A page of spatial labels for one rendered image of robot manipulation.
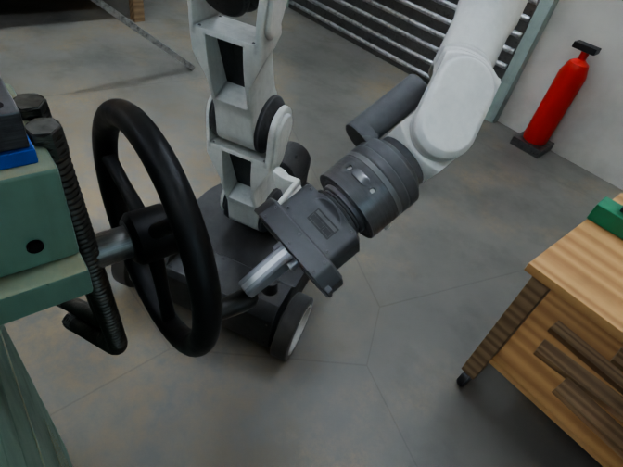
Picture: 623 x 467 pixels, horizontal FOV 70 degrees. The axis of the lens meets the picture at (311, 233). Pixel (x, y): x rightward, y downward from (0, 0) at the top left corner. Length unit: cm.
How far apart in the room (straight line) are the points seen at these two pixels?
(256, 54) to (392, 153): 50
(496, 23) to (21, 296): 52
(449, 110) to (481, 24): 12
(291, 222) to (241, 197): 84
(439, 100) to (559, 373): 110
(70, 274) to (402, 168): 32
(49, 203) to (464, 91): 38
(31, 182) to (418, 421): 121
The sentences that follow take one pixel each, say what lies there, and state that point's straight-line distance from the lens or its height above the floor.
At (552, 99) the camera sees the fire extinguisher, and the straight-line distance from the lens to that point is 280.
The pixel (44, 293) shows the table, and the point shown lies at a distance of 42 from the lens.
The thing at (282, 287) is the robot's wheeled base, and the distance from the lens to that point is 125.
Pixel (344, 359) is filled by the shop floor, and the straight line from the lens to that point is 141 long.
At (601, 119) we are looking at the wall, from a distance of 293.
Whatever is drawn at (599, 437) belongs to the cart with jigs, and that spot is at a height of 18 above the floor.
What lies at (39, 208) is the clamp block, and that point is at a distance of 38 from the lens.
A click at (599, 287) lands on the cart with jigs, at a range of 119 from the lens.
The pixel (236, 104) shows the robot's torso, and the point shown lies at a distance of 103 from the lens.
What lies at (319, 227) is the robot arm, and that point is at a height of 87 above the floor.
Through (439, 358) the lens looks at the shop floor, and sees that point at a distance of 153.
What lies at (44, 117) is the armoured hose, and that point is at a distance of 43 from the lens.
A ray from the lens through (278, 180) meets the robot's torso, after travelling 143.
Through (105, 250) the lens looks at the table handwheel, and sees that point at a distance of 49.
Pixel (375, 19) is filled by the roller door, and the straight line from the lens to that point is 354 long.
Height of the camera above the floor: 117
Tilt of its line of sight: 42 degrees down
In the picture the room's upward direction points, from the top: 13 degrees clockwise
